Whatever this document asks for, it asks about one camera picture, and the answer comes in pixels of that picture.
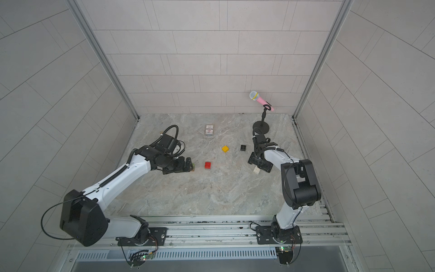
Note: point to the pink toy microphone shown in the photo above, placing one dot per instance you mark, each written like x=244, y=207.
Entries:
x=255, y=96

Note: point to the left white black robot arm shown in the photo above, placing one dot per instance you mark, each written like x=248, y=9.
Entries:
x=82, y=216

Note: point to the right circuit board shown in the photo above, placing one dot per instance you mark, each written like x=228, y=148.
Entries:
x=285, y=255

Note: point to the aluminium rail frame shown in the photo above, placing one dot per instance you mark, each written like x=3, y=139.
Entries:
x=218, y=238

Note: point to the black microphone stand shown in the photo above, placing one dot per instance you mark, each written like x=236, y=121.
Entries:
x=262, y=127

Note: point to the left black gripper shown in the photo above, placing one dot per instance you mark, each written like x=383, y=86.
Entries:
x=182, y=167

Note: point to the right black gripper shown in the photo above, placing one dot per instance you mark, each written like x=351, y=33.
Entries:
x=253, y=158

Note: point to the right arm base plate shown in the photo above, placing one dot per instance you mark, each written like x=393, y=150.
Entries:
x=267, y=235

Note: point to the white long lego brick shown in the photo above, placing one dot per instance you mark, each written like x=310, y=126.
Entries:
x=256, y=170

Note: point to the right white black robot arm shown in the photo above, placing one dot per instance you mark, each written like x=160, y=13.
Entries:
x=300, y=188

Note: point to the left circuit board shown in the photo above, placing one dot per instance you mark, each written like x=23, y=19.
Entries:
x=137, y=259

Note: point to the yellow lego brick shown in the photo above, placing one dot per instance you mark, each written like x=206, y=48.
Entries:
x=225, y=148

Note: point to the circuit board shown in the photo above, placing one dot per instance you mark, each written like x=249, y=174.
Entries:
x=285, y=255
x=137, y=259

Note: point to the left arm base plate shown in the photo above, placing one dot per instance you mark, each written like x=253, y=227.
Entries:
x=145, y=237

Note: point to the red white card box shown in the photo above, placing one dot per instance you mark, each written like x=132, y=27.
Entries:
x=209, y=130

